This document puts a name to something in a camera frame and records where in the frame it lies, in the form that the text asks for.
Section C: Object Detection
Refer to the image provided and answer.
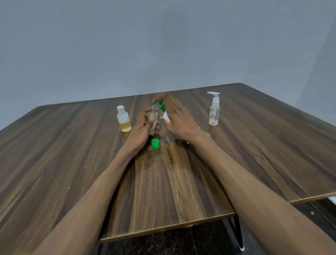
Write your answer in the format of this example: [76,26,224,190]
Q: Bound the white-capped bottle of yellow liquid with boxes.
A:
[117,105,132,133]

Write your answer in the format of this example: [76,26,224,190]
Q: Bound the small clear plastic bottle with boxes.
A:
[149,106,159,136]

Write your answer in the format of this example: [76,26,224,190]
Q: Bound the person's right hand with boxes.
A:
[152,92,211,144]

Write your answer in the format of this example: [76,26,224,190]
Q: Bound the white bottle with green nozzle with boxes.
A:
[153,101,201,144]

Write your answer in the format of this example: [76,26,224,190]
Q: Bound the clear pump dispenser bottle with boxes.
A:
[207,91,221,126]

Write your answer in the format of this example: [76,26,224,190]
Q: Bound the person's left forearm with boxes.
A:
[31,146,144,255]

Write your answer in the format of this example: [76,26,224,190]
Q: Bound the person's right forearm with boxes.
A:
[188,133,336,255]

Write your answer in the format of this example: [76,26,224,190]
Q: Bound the person's left hand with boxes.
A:
[123,107,160,157]

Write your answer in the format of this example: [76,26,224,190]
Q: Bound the black metal table leg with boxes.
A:
[227,215,245,252]

